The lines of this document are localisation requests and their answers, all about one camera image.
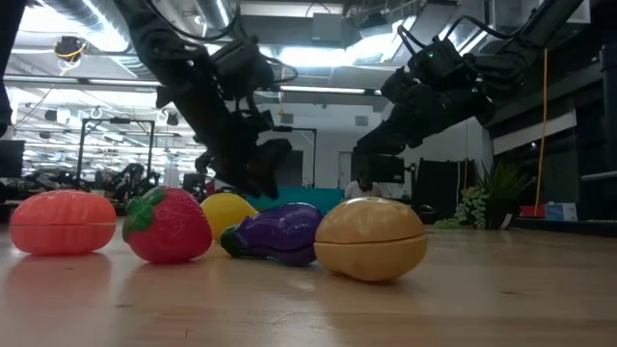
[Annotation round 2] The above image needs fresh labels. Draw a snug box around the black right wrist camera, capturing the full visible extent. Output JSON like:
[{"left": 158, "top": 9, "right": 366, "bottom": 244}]
[{"left": 407, "top": 34, "right": 468, "bottom": 86}]

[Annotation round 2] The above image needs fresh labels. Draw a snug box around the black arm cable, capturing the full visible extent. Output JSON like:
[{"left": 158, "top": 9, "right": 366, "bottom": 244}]
[
  {"left": 144, "top": 0, "right": 242, "bottom": 42},
  {"left": 394, "top": 13, "right": 527, "bottom": 55}
]

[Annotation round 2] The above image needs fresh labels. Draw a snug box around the person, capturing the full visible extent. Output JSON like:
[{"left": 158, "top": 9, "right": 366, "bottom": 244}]
[{"left": 343, "top": 175, "right": 386, "bottom": 201}]

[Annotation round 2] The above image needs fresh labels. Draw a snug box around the black computer monitor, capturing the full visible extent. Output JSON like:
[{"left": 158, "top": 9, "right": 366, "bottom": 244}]
[{"left": 0, "top": 139, "right": 26, "bottom": 179}]

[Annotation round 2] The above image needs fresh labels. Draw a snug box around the green potted artificial plant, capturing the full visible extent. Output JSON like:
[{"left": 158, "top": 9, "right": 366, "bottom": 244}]
[{"left": 432, "top": 161, "right": 537, "bottom": 231}]

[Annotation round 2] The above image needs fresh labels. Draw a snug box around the teal plastic container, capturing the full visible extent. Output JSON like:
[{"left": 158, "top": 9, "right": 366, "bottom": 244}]
[{"left": 248, "top": 185, "right": 346, "bottom": 217}]

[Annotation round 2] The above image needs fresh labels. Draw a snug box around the black metal rig frame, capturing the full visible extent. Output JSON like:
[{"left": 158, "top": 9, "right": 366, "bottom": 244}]
[
  {"left": 75, "top": 117, "right": 156, "bottom": 190},
  {"left": 269, "top": 125, "right": 318, "bottom": 189}
]

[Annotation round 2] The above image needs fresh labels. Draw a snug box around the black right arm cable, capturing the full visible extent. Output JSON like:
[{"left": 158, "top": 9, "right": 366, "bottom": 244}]
[{"left": 394, "top": 13, "right": 527, "bottom": 55}]

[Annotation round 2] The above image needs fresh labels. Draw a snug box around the tan toy potato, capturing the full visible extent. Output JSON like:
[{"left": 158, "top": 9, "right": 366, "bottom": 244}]
[{"left": 313, "top": 196, "right": 429, "bottom": 283}]

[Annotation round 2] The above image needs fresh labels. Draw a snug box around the white ceiling box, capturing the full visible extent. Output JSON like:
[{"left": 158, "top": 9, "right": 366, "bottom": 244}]
[{"left": 311, "top": 12, "right": 344, "bottom": 42}]

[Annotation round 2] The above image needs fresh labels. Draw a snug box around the black round background object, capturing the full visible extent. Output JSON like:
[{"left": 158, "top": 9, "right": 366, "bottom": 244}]
[{"left": 415, "top": 203, "right": 440, "bottom": 226}]

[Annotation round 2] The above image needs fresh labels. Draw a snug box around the purple toy eggplant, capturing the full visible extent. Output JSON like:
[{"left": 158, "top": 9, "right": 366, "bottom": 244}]
[{"left": 220, "top": 201, "right": 325, "bottom": 268}]

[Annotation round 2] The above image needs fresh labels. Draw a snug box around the large red toy strawberry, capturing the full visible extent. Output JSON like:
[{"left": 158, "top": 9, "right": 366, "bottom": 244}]
[{"left": 121, "top": 186, "right": 214, "bottom": 265}]

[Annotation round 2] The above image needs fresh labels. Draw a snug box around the orange plastic toy orange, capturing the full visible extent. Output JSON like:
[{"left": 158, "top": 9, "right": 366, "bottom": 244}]
[{"left": 10, "top": 189, "right": 119, "bottom": 257}]

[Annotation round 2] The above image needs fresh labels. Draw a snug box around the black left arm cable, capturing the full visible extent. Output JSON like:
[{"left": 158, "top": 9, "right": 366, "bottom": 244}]
[{"left": 144, "top": 0, "right": 242, "bottom": 42}]

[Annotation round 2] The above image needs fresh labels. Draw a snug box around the yellow hanging cable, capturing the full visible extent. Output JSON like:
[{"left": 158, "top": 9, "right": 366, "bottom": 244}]
[{"left": 532, "top": 47, "right": 551, "bottom": 218}]

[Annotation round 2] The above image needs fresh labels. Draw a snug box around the silver ceiling duct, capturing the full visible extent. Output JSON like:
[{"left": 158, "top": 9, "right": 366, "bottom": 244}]
[{"left": 195, "top": 0, "right": 233, "bottom": 31}]

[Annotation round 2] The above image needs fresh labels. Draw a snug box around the black wall television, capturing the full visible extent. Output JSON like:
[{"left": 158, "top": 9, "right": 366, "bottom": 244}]
[{"left": 366, "top": 155, "right": 406, "bottom": 185}]

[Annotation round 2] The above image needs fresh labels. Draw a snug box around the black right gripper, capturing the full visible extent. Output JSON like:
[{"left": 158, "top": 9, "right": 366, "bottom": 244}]
[{"left": 354, "top": 68, "right": 497, "bottom": 157}]

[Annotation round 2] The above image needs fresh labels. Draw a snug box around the yellow toy lemon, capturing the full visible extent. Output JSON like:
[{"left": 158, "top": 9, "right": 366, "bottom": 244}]
[{"left": 200, "top": 192, "right": 260, "bottom": 242}]

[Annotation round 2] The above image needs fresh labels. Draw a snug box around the long ceiling light bar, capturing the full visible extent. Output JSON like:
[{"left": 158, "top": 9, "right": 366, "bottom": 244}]
[{"left": 277, "top": 84, "right": 385, "bottom": 96}]

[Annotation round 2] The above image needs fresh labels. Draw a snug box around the blue cardboard box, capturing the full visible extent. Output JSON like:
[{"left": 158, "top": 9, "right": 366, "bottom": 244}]
[{"left": 545, "top": 201, "right": 578, "bottom": 223}]

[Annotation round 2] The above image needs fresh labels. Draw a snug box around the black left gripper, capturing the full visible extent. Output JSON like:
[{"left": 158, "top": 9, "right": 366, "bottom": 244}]
[{"left": 192, "top": 103, "right": 294, "bottom": 200}]

